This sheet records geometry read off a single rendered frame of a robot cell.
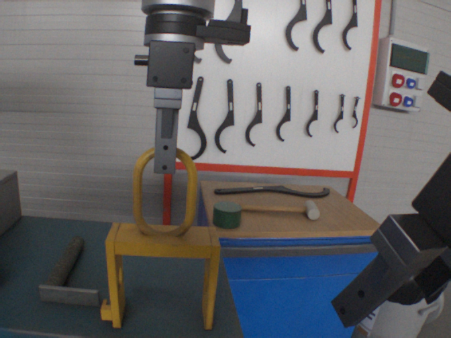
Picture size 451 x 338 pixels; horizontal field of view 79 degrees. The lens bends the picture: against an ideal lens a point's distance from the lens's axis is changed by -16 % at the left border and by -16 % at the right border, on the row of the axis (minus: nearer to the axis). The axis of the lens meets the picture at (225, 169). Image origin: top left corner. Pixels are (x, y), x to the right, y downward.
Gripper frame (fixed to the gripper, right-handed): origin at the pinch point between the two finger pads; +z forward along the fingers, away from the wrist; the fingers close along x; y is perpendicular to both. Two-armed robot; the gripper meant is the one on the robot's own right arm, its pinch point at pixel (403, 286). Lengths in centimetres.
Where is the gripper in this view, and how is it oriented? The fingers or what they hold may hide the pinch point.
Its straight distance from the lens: 31.7
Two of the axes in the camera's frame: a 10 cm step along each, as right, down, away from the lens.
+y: 3.1, 6.3, -7.1
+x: 8.9, 0.8, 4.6
